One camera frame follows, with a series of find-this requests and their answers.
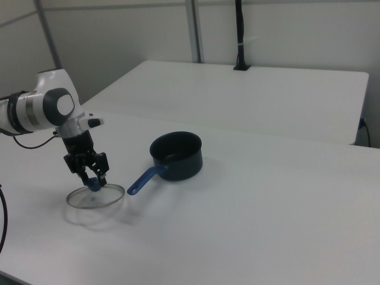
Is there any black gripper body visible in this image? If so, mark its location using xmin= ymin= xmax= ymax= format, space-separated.
xmin=61 ymin=130 xmax=97 ymax=159

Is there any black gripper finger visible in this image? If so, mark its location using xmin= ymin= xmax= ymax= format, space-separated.
xmin=63 ymin=153 xmax=90 ymax=187
xmin=88 ymin=151 xmax=110 ymax=185

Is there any glass lid blue knob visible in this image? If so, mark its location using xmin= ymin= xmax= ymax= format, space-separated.
xmin=65 ymin=177 xmax=125 ymax=210

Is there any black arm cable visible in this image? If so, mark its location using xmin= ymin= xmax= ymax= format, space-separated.
xmin=0 ymin=126 xmax=60 ymax=149

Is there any dark blue saucepan blue handle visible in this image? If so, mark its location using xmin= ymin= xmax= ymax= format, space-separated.
xmin=126 ymin=131 xmax=204 ymax=197

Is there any thick black cable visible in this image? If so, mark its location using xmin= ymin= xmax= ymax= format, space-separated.
xmin=0 ymin=182 xmax=9 ymax=253

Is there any grey partition frame post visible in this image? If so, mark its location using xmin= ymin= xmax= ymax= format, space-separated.
xmin=185 ymin=0 xmax=205 ymax=64
xmin=34 ymin=0 xmax=62 ymax=71

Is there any black camera stand pole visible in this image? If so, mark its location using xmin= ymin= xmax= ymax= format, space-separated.
xmin=233 ymin=0 xmax=252 ymax=71

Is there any thin black stand cable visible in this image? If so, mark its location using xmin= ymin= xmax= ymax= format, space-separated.
xmin=240 ymin=0 xmax=247 ymax=65

